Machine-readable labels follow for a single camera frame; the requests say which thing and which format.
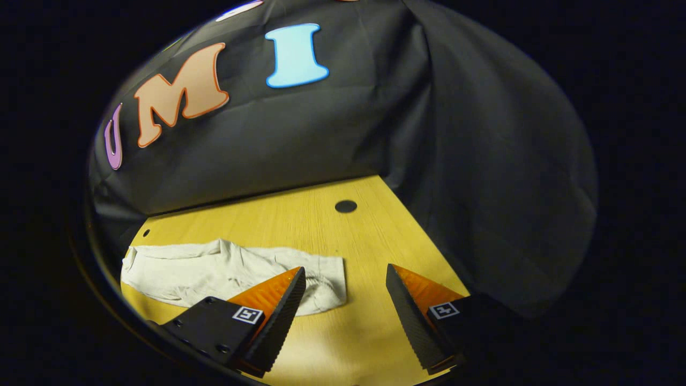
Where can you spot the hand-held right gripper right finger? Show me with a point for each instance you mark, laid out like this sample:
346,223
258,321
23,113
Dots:
412,327

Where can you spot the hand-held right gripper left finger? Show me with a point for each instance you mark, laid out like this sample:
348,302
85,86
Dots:
276,327

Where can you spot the white jeans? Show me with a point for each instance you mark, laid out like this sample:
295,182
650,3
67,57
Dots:
182,271

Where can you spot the black backdrop cloth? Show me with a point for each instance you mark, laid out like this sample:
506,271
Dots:
321,134

